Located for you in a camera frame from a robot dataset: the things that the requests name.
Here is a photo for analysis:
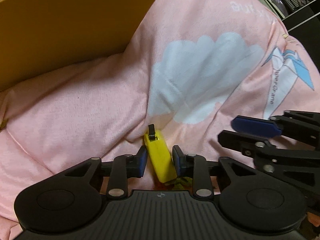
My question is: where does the yellow utility knife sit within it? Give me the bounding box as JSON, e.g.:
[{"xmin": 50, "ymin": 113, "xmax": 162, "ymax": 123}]
[{"xmin": 144, "ymin": 124, "xmax": 177, "ymax": 184}]

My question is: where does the pink cloud print duvet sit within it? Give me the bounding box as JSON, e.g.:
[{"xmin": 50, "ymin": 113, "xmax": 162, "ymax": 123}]
[{"xmin": 1, "ymin": 0, "xmax": 319, "ymax": 239}]

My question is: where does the orange cardboard storage box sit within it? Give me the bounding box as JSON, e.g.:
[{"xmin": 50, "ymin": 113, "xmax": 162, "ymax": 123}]
[{"xmin": 1, "ymin": 0, "xmax": 155, "ymax": 90}]

